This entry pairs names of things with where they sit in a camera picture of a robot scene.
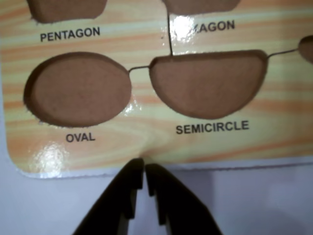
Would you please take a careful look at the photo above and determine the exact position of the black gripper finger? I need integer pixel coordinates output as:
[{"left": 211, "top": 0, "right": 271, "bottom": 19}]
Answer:
[
  {"left": 70, "top": 158, "right": 144, "bottom": 235},
  {"left": 145, "top": 163, "right": 237, "bottom": 235}
]

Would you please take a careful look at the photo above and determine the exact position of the wooden shapes puzzle board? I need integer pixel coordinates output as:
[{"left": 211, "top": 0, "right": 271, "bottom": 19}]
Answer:
[{"left": 0, "top": 0, "right": 313, "bottom": 179}]

